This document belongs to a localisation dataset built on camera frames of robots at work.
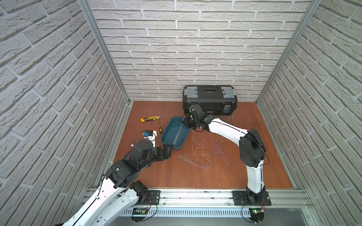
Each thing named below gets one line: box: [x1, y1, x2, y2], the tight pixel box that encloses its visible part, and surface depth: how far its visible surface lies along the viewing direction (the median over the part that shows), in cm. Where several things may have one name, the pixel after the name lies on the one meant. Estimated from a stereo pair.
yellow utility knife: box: [140, 115, 162, 122], surface depth 109 cm
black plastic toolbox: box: [182, 84, 238, 116], surface depth 102 cm
